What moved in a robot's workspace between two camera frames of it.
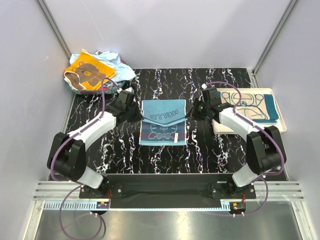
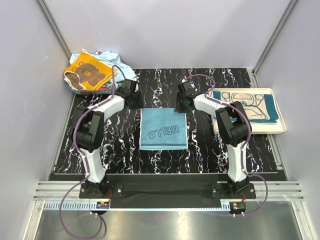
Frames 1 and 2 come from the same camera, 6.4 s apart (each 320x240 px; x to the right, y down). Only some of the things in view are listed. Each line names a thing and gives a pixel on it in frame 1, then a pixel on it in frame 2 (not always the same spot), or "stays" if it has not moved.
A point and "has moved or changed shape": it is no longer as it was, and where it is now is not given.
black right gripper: x=197 y=102 -> x=178 y=108
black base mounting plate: x=168 y=188 stays
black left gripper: x=138 y=117 -> x=140 y=104
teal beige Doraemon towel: x=257 y=107 stays
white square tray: x=258 y=106 stays
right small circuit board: x=237 y=206 stays
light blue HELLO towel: x=164 y=122 has moved or changed shape
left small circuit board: x=102 y=205 stays
